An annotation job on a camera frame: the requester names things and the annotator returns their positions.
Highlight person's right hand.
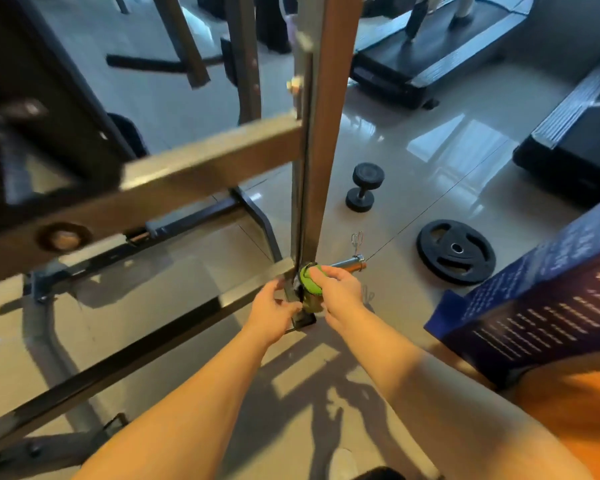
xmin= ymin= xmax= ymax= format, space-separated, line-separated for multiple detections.
xmin=307 ymin=265 xmax=369 ymax=331

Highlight person's left hand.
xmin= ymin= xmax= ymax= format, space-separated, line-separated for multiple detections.
xmin=240 ymin=277 xmax=304 ymax=351

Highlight green cleaning cloth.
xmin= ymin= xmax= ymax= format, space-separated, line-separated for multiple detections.
xmin=297 ymin=261 xmax=326 ymax=300

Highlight grey steel gym machine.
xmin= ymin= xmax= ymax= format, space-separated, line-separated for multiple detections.
xmin=0 ymin=0 xmax=366 ymax=476

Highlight person's right forearm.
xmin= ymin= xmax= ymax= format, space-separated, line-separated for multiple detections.
xmin=330 ymin=309 xmax=596 ymax=480

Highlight person's left forearm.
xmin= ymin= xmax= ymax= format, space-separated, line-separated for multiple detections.
xmin=72 ymin=329 xmax=281 ymax=480

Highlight person's white right shoe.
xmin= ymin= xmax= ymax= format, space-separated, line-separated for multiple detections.
xmin=325 ymin=447 xmax=363 ymax=480

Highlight person's black trousers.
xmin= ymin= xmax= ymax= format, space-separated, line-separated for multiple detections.
xmin=352 ymin=465 xmax=409 ymax=480

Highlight chrome weight storage peg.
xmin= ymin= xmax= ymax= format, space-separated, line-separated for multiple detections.
xmin=320 ymin=255 xmax=368 ymax=274

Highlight large black dumbbell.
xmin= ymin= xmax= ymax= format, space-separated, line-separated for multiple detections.
xmin=344 ymin=161 xmax=387 ymax=214

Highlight large black weight plate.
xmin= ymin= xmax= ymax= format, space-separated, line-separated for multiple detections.
xmin=416 ymin=219 xmax=499 ymax=287

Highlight dark blue stand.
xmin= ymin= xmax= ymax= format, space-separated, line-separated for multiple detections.
xmin=423 ymin=189 xmax=600 ymax=391

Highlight black treadmill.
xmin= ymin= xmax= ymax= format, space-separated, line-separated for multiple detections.
xmin=512 ymin=49 xmax=600 ymax=211
xmin=350 ymin=0 xmax=537 ymax=111

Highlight black padded bench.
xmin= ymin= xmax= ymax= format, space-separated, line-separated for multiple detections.
xmin=0 ymin=0 xmax=151 ymax=241

